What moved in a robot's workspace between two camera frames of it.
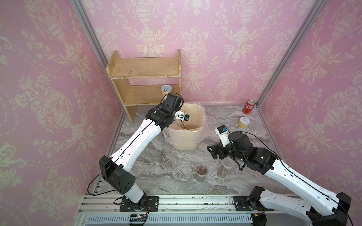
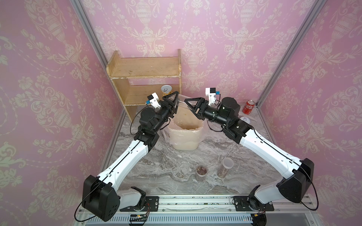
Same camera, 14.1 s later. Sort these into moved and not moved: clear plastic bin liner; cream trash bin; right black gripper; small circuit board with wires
Moved: right black gripper
Not moved: small circuit board with wires; clear plastic bin liner; cream trash bin
